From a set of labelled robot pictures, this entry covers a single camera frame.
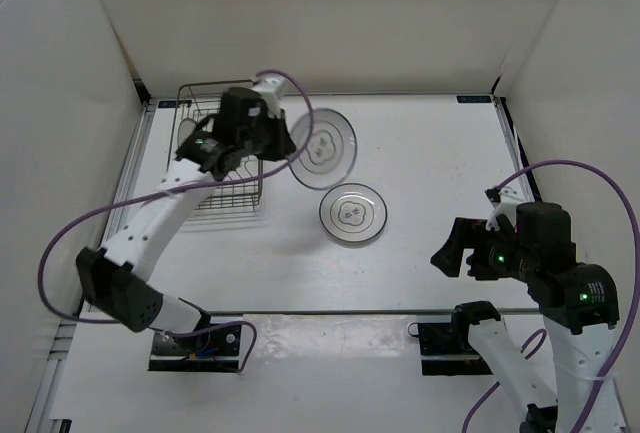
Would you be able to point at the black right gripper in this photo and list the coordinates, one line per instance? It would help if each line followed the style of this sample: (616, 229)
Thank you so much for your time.
(464, 233)

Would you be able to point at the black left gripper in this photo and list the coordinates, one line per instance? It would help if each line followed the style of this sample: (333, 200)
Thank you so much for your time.
(284, 145)

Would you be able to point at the white plate green flower outline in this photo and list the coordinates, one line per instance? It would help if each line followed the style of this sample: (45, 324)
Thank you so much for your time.
(353, 213)

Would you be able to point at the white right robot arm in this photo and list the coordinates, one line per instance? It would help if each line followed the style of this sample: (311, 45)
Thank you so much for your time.
(580, 312)

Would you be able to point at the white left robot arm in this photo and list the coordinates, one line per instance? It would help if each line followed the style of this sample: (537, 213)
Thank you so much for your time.
(114, 278)

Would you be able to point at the white plate orange sunburst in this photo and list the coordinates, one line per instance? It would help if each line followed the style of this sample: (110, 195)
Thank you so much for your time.
(185, 128)

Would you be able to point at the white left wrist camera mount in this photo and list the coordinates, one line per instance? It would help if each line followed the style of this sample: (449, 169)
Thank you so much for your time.
(271, 89)

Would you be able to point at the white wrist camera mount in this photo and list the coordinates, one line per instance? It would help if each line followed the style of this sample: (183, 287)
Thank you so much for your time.
(271, 89)
(504, 202)

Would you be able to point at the metal wire dish rack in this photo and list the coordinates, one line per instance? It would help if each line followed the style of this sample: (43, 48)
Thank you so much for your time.
(197, 101)

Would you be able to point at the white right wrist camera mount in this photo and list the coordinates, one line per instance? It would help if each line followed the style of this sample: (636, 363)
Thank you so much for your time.
(504, 202)

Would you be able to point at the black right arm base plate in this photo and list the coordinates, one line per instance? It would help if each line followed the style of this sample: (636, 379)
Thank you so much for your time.
(442, 354)

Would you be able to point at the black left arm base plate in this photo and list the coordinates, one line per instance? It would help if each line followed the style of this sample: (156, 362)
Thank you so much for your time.
(215, 352)

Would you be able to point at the metal rail front bar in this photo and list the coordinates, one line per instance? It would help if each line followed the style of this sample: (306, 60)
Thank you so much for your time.
(418, 312)

